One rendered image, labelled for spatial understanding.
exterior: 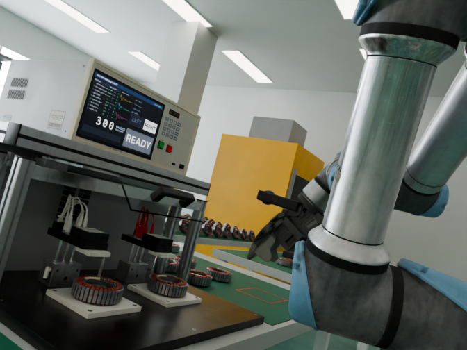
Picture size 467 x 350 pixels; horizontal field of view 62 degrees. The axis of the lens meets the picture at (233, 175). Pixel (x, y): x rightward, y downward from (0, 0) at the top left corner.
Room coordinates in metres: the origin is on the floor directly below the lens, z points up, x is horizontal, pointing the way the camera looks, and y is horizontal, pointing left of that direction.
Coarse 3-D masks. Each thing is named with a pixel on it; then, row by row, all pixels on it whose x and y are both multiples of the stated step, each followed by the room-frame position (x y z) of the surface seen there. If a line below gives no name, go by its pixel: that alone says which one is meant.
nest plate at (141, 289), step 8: (128, 288) 1.07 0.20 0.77; (136, 288) 1.06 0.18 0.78; (144, 288) 1.08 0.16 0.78; (144, 296) 1.04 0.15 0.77; (152, 296) 1.03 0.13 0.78; (160, 296) 1.04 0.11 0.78; (184, 296) 1.10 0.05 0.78; (192, 296) 1.12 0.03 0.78; (160, 304) 1.01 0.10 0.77; (168, 304) 1.00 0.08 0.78; (176, 304) 1.03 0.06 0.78; (184, 304) 1.06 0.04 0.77
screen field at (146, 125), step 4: (132, 116) 1.03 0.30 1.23; (136, 116) 1.04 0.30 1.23; (132, 120) 1.03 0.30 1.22; (136, 120) 1.04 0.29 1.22; (140, 120) 1.06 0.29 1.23; (144, 120) 1.06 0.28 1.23; (148, 120) 1.08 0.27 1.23; (132, 124) 1.03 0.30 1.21; (136, 124) 1.05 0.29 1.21; (140, 124) 1.06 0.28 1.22; (144, 124) 1.07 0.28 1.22; (148, 124) 1.08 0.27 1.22; (152, 124) 1.09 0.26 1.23; (156, 124) 1.11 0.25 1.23; (144, 128) 1.07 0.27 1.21; (148, 128) 1.08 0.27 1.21; (152, 128) 1.10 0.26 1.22; (152, 132) 1.10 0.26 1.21
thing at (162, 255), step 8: (128, 240) 1.16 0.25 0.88; (136, 240) 1.14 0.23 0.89; (144, 240) 1.13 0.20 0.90; (152, 240) 1.11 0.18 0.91; (160, 240) 1.10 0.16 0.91; (168, 240) 1.13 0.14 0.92; (136, 248) 1.18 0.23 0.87; (144, 248) 1.19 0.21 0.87; (152, 248) 1.10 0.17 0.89; (160, 248) 1.11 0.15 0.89; (168, 248) 1.14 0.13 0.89; (136, 256) 1.17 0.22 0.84; (160, 256) 1.09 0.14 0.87; (168, 256) 1.11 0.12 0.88
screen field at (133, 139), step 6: (126, 132) 1.02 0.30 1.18; (132, 132) 1.04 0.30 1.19; (138, 132) 1.06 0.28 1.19; (126, 138) 1.03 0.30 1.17; (132, 138) 1.05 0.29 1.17; (138, 138) 1.06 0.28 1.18; (144, 138) 1.08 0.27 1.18; (150, 138) 1.10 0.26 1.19; (126, 144) 1.03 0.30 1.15; (132, 144) 1.05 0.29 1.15; (138, 144) 1.07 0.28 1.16; (144, 144) 1.09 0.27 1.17; (150, 144) 1.10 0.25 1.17; (138, 150) 1.07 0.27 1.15; (144, 150) 1.09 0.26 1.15; (150, 150) 1.11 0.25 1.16
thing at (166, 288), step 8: (152, 280) 1.06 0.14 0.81; (160, 280) 1.05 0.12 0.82; (168, 280) 1.13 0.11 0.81; (176, 280) 1.13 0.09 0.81; (184, 280) 1.13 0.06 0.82; (152, 288) 1.05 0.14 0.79; (160, 288) 1.04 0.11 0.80; (168, 288) 1.04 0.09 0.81; (176, 288) 1.06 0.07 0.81; (184, 288) 1.07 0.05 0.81; (168, 296) 1.05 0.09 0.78; (176, 296) 1.05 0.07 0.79
